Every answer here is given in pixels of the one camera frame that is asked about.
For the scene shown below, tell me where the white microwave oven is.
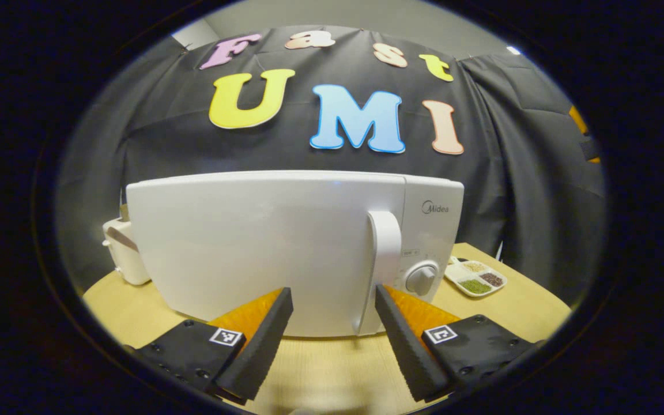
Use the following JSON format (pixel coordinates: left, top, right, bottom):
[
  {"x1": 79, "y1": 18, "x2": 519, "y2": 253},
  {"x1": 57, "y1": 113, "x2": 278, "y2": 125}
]
[{"x1": 126, "y1": 171, "x2": 465, "y2": 338}]

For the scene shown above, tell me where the black backdrop cloth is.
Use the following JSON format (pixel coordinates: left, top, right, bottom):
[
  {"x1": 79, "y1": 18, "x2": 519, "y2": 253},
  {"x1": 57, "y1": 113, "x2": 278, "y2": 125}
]
[{"x1": 55, "y1": 26, "x2": 606, "y2": 300}]

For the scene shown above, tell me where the brown wooden spoon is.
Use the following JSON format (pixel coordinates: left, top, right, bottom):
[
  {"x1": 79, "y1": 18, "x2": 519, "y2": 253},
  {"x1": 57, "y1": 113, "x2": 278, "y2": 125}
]
[{"x1": 105, "y1": 226, "x2": 138, "y2": 252}]

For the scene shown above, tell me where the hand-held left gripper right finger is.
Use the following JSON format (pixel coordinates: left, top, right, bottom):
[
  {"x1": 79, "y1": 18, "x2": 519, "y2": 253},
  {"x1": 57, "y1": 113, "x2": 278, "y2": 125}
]
[{"x1": 375, "y1": 284, "x2": 537, "y2": 403}]

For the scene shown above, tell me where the white divided dish with beans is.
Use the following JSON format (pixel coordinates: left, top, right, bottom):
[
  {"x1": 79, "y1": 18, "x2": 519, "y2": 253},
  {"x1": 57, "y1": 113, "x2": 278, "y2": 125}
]
[{"x1": 444, "y1": 258, "x2": 507, "y2": 298}]

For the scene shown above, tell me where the white toaster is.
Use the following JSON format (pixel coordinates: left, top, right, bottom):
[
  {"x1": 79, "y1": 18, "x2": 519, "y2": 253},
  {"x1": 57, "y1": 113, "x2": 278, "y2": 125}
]
[{"x1": 102, "y1": 216, "x2": 151, "y2": 286}]

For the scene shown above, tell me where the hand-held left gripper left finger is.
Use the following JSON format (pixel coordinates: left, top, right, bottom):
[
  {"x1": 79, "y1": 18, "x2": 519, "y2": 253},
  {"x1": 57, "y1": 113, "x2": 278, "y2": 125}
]
[{"x1": 136, "y1": 287, "x2": 294, "y2": 402}]

